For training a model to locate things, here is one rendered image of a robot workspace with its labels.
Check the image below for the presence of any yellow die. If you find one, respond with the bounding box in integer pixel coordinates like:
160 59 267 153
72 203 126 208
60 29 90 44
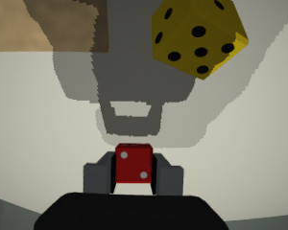
152 0 249 80

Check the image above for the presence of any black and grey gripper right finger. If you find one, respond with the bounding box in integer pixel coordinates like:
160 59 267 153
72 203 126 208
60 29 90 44
150 153 184 196

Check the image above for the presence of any tan mat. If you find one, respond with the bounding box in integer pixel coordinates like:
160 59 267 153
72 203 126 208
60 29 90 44
0 0 109 53

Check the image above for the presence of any red die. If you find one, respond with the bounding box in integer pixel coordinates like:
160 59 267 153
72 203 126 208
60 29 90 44
115 143 154 183

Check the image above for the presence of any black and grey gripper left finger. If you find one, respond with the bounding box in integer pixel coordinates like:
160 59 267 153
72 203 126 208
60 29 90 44
84 151 116 194

